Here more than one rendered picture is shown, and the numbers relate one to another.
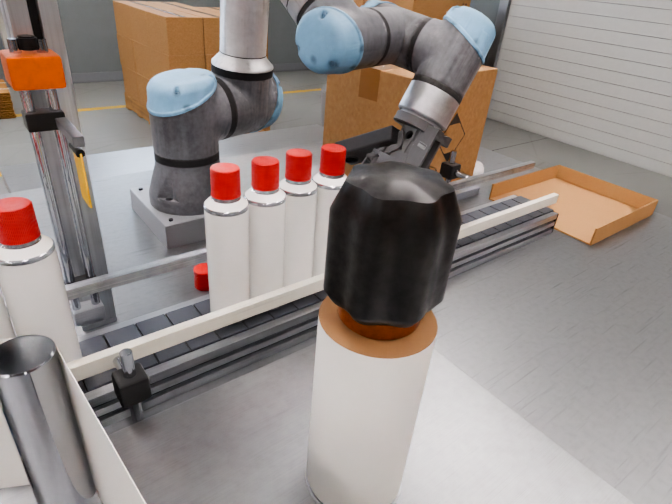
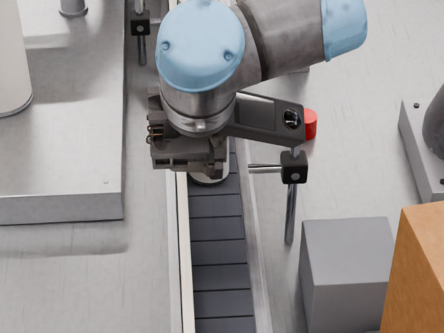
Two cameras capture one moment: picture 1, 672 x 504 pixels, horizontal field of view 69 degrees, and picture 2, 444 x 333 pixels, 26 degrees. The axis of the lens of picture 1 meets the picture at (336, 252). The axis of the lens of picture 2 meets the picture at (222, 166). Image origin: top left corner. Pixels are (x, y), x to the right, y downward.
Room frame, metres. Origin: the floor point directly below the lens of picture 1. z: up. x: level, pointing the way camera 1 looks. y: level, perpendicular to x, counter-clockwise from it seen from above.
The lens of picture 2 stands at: (1.16, -0.69, 1.71)
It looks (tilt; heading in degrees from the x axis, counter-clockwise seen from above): 42 degrees down; 127
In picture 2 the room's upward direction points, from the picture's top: straight up
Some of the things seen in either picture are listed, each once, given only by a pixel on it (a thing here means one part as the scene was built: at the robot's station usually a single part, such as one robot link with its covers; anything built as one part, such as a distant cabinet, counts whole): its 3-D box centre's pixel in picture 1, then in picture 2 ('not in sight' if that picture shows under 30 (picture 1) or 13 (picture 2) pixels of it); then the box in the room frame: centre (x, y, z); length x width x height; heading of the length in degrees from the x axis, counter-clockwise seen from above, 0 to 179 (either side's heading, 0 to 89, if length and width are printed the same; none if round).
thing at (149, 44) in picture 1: (192, 67); not in sight; (4.28, 1.36, 0.45); 1.20 x 0.83 x 0.89; 42
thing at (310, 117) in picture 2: (204, 276); (304, 123); (0.64, 0.20, 0.85); 0.03 x 0.03 x 0.03
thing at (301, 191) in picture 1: (296, 225); not in sight; (0.58, 0.06, 0.98); 0.05 x 0.05 x 0.20
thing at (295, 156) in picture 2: not in sight; (273, 195); (0.72, 0.00, 0.91); 0.07 x 0.03 x 0.17; 40
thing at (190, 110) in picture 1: (186, 111); not in sight; (0.86, 0.29, 1.04); 0.13 x 0.12 x 0.14; 145
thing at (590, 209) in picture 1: (572, 199); not in sight; (1.10, -0.56, 0.85); 0.30 x 0.26 x 0.04; 130
